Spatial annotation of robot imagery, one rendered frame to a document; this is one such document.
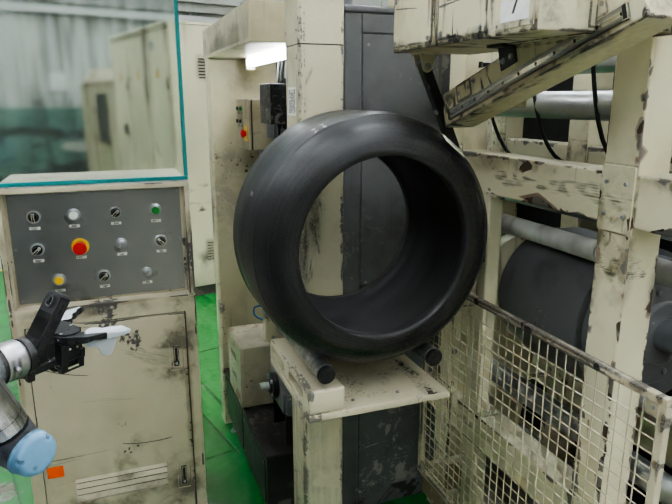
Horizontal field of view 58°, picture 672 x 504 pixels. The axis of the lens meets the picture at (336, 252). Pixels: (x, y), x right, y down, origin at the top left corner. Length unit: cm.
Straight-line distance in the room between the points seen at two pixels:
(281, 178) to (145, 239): 84
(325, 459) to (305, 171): 102
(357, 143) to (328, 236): 48
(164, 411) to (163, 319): 33
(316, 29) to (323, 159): 49
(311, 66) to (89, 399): 125
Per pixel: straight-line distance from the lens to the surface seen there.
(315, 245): 172
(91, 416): 219
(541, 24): 124
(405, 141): 136
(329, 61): 169
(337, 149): 130
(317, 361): 146
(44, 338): 130
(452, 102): 173
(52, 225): 204
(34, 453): 116
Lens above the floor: 152
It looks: 14 degrees down
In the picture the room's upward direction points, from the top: straight up
